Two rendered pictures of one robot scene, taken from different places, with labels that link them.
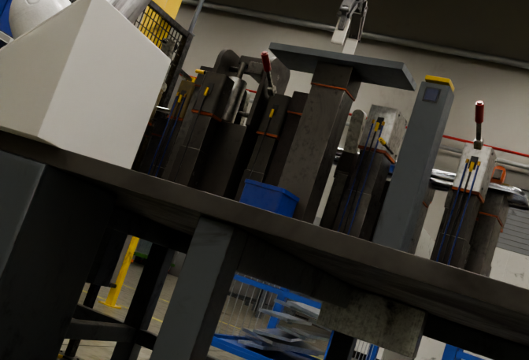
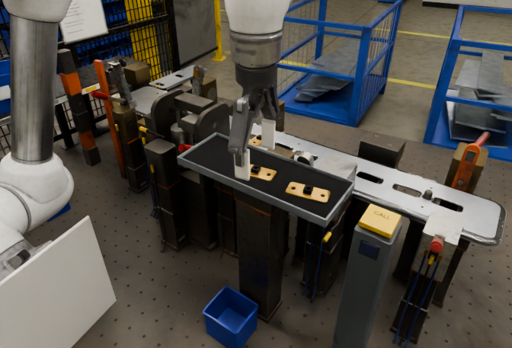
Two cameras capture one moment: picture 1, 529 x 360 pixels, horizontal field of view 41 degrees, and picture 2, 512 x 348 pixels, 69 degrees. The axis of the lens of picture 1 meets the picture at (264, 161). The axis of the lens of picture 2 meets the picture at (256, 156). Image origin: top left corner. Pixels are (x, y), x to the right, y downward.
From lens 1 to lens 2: 1.52 m
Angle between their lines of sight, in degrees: 43
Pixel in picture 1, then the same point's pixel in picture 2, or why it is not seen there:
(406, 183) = (354, 321)
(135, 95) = (72, 280)
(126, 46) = (20, 292)
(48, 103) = not seen: outside the picture
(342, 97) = (269, 221)
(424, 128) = (366, 280)
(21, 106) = not seen: outside the picture
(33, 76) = not seen: outside the picture
